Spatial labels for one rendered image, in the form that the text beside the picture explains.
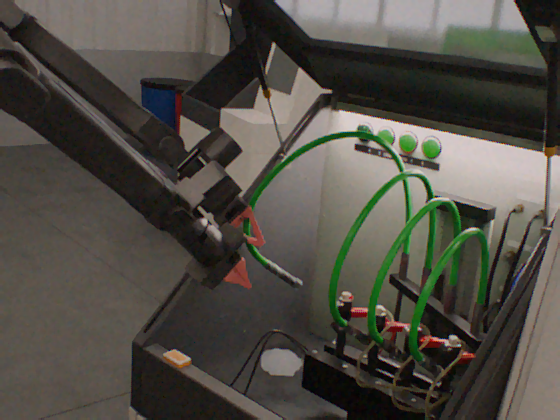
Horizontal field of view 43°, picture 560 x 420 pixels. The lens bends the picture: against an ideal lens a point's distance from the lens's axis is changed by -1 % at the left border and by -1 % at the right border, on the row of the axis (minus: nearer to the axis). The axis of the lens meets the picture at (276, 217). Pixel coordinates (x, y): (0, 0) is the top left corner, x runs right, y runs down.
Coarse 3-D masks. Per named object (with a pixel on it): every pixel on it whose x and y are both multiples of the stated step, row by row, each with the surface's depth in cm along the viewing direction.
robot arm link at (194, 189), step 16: (208, 176) 105; (224, 176) 104; (192, 192) 104; (208, 192) 104; (224, 192) 106; (240, 192) 108; (176, 208) 99; (192, 208) 103; (208, 208) 106; (176, 224) 101
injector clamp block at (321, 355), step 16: (320, 352) 145; (352, 352) 146; (304, 368) 145; (320, 368) 142; (336, 368) 139; (352, 368) 140; (384, 368) 140; (304, 384) 146; (320, 384) 143; (336, 384) 140; (352, 384) 137; (368, 384) 134; (384, 384) 135; (416, 384) 136; (336, 400) 140; (352, 400) 137; (368, 400) 135; (384, 400) 132; (400, 400) 130; (416, 400) 130; (432, 400) 132; (352, 416) 138; (368, 416) 135; (384, 416) 133; (400, 416) 130; (416, 416) 127; (432, 416) 125
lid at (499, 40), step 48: (240, 0) 143; (288, 0) 138; (336, 0) 129; (384, 0) 121; (432, 0) 113; (480, 0) 107; (528, 0) 100; (288, 48) 164; (336, 48) 151; (384, 48) 140; (432, 48) 130; (480, 48) 122; (528, 48) 115; (384, 96) 161; (432, 96) 148; (480, 96) 137; (528, 96) 128
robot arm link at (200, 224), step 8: (200, 216) 107; (192, 224) 106; (200, 224) 107; (168, 232) 107; (184, 232) 106; (192, 232) 106; (200, 232) 107; (176, 240) 108; (184, 240) 107; (192, 240) 107
